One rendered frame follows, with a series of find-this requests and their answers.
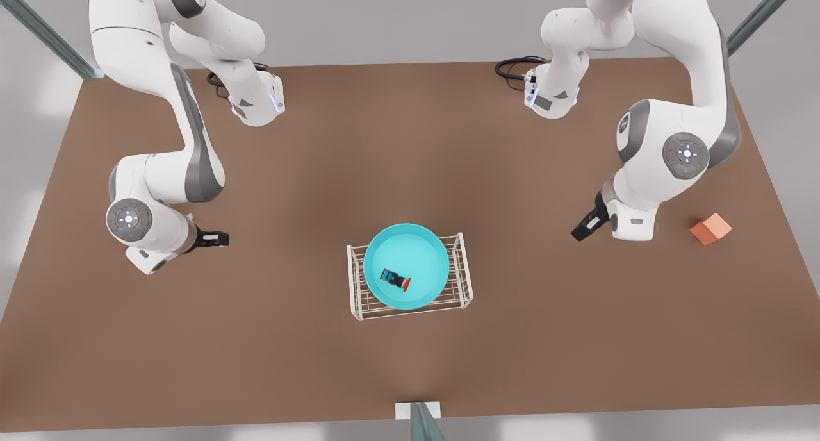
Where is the orange cube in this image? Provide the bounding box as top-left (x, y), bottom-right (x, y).
top-left (689, 213), bottom-right (733, 246)

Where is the black cable loop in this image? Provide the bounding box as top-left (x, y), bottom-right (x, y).
top-left (206, 62), bottom-right (270, 100)
top-left (495, 56), bottom-right (548, 94)

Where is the turquoise plate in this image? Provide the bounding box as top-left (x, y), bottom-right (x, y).
top-left (363, 223), bottom-right (451, 312)

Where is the red button switch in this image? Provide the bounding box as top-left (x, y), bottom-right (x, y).
top-left (379, 269), bottom-right (412, 293)

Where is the white wire shelf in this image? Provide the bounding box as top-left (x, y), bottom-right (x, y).
top-left (347, 233), bottom-right (475, 321)

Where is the silver frame post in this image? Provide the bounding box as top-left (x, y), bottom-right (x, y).
top-left (0, 0), bottom-right (104, 81)
top-left (726, 0), bottom-right (808, 56)
top-left (395, 401), bottom-right (447, 441)

